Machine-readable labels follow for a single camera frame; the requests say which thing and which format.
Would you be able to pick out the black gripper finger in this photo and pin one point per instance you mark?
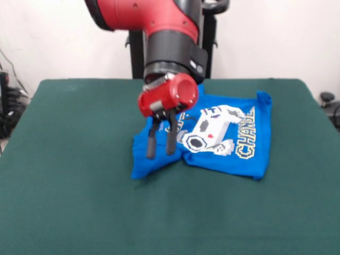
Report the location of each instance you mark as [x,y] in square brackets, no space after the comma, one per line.
[152,140]
[172,132]

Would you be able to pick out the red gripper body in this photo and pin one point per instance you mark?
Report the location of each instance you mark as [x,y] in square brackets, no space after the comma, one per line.
[167,97]

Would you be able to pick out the blue t-shirt with white print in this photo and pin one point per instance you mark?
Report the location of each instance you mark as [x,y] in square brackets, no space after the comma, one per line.
[225,159]

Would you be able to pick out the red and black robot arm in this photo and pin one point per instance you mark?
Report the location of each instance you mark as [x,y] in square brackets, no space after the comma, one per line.
[159,32]

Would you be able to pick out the dark green table cloth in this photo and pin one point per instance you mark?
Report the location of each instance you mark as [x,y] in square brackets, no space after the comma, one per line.
[53,199]

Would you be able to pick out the black electronics box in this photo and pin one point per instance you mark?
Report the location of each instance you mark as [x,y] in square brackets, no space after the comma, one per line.
[3,90]

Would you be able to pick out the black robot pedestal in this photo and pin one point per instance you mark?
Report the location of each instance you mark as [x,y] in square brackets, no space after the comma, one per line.
[210,40]

